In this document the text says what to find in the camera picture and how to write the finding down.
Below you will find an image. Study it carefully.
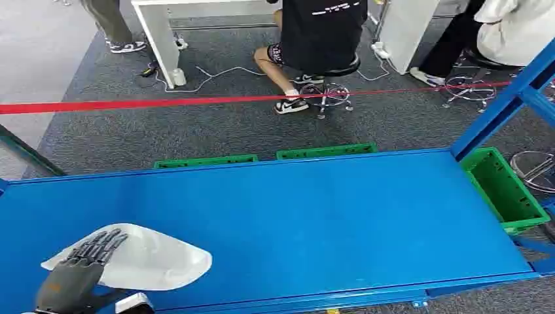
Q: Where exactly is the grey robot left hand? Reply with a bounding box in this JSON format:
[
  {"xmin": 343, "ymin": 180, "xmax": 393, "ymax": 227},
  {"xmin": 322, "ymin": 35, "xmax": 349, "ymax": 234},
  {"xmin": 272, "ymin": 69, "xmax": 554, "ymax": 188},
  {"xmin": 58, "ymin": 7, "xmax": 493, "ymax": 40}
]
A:
[{"xmin": 34, "ymin": 228, "xmax": 130, "ymax": 314}]

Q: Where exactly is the pale plastic mailer parcel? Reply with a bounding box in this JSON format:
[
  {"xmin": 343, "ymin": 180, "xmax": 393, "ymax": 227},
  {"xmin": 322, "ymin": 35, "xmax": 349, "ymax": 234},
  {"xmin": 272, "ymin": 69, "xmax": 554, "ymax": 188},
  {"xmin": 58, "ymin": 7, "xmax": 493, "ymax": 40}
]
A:
[{"xmin": 41, "ymin": 223, "xmax": 213, "ymax": 292}]

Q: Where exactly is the green plastic crate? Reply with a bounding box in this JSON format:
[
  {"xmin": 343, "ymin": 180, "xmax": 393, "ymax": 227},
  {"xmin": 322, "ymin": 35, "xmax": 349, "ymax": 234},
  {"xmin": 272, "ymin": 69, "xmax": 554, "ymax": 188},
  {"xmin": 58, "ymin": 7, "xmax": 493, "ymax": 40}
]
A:
[
  {"xmin": 459, "ymin": 147, "xmax": 552, "ymax": 236},
  {"xmin": 154, "ymin": 154, "xmax": 259, "ymax": 170},
  {"xmin": 276, "ymin": 142, "xmax": 379, "ymax": 161}
]

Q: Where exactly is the red barrier tape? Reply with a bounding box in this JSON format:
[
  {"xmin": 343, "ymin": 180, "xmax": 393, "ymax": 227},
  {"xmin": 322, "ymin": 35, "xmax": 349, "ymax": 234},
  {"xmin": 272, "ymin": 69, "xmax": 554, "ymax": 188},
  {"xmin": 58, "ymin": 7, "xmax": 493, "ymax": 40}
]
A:
[{"xmin": 0, "ymin": 80, "xmax": 512, "ymax": 116}]

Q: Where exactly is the black plug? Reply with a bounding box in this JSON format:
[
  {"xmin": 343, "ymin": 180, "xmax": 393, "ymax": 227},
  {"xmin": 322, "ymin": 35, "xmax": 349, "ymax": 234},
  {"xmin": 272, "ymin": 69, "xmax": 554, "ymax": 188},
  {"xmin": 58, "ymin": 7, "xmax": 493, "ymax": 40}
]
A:
[{"xmin": 139, "ymin": 62, "xmax": 160, "ymax": 79}]

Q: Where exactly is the white desk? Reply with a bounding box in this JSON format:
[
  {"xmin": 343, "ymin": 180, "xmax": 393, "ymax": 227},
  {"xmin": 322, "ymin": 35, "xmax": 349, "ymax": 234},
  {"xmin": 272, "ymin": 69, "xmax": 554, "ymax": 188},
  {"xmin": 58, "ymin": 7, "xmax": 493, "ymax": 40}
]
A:
[
  {"xmin": 131, "ymin": 0, "xmax": 283, "ymax": 90},
  {"xmin": 379, "ymin": 0, "xmax": 471, "ymax": 75}
]

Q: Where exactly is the standing person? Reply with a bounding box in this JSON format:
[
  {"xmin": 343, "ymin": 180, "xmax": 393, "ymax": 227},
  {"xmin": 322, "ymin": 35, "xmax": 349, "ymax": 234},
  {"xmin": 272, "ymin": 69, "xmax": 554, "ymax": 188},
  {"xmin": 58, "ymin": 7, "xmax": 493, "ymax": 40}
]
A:
[{"xmin": 80, "ymin": 0, "xmax": 147, "ymax": 54}]

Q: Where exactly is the seated person in black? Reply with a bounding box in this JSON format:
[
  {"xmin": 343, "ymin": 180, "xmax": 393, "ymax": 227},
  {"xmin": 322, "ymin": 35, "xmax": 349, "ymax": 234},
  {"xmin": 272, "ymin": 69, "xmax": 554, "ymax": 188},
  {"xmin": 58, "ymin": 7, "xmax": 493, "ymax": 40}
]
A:
[{"xmin": 253, "ymin": 0, "xmax": 369, "ymax": 116}]

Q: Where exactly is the white power strip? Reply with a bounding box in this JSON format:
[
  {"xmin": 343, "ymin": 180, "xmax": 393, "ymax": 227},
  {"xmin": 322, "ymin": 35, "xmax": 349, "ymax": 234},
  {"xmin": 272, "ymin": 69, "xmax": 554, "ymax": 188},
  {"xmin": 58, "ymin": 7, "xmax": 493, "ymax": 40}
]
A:
[{"xmin": 372, "ymin": 42, "xmax": 392, "ymax": 60}]

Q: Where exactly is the blue metal table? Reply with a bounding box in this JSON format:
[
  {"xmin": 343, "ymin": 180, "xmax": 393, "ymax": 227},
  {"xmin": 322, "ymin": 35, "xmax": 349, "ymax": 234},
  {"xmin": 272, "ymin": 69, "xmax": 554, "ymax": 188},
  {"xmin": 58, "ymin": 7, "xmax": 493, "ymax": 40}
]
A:
[{"xmin": 0, "ymin": 38, "xmax": 555, "ymax": 314}]

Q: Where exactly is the seated person in white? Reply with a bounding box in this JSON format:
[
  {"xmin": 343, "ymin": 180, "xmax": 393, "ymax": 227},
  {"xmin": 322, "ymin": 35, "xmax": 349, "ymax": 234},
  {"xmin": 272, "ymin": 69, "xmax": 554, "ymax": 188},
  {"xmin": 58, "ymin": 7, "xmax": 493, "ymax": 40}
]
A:
[{"xmin": 409, "ymin": 0, "xmax": 555, "ymax": 88}]

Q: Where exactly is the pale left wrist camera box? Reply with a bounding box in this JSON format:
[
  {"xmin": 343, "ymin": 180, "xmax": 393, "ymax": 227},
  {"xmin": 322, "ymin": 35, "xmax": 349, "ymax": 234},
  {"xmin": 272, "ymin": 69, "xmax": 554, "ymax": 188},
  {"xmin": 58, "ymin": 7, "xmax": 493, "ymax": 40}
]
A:
[{"xmin": 115, "ymin": 292, "xmax": 156, "ymax": 314}]

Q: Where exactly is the dark metal rail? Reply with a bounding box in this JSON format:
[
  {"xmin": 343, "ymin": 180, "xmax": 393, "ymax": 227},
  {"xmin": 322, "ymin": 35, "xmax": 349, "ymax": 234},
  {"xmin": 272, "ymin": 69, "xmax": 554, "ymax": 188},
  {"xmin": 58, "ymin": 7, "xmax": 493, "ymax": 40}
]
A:
[{"xmin": 0, "ymin": 124, "xmax": 68, "ymax": 178}]

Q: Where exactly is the long white cable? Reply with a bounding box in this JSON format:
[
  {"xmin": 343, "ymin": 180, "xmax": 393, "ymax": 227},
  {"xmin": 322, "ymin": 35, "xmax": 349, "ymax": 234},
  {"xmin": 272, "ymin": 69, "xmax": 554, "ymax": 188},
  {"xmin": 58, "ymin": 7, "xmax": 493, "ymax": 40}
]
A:
[{"xmin": 154, "ymin": 65, "xmax": 268, "ymax": 94}]

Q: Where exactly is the short white cable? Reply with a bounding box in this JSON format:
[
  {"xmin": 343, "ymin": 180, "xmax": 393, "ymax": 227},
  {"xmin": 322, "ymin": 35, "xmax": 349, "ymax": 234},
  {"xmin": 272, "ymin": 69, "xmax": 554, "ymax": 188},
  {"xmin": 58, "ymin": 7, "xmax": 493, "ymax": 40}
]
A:
[{"xmin": 357, "ymin": 56, "xmax": 391, "ymax": 82}]

